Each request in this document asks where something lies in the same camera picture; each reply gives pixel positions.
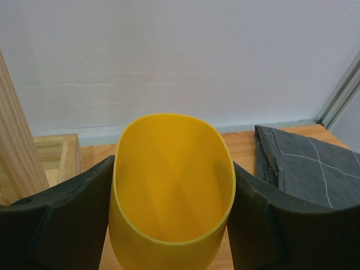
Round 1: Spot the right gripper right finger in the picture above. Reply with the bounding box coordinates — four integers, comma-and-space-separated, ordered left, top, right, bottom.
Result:
227, 165, 359, 269

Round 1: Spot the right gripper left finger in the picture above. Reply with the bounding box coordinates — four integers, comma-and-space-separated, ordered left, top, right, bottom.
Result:
1, 155, 115, 269

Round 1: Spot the orange yellow wine glass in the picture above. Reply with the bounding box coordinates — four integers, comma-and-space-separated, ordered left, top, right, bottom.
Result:
109, 113, 236, 269

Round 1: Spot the grey folded cloth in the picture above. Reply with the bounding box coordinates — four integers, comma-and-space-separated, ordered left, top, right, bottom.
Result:
254, 125, 359, 209

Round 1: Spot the aluminium corner profile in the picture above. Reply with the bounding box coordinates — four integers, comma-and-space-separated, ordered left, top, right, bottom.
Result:
314, 52, 359, 129

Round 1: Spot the wooden frame post centre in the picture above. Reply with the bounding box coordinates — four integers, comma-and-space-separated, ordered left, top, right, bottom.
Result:
1, 57, 49, 205

